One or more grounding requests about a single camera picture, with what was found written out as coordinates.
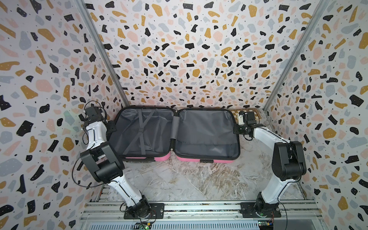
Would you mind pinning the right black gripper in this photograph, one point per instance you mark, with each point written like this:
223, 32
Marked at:
235, 131

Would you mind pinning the pink hard-shell suitcase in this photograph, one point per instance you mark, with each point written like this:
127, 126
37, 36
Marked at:
193, 134

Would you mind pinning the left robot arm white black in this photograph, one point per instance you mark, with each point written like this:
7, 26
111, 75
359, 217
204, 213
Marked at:
106, 166

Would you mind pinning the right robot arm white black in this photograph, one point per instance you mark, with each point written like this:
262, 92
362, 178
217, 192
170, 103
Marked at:
288, 163

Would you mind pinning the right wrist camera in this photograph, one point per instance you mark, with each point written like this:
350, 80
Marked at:
246, 118

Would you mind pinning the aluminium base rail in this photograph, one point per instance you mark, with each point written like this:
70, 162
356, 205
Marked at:
204, 215

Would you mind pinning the right aluminium corner post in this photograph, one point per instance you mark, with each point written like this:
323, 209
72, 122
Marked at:
317, 14

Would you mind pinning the aluminium corner post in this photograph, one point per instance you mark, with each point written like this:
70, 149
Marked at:
101, 50
317, 14

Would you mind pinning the left aluminium corner post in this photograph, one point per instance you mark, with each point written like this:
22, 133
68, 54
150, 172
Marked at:
101, 50

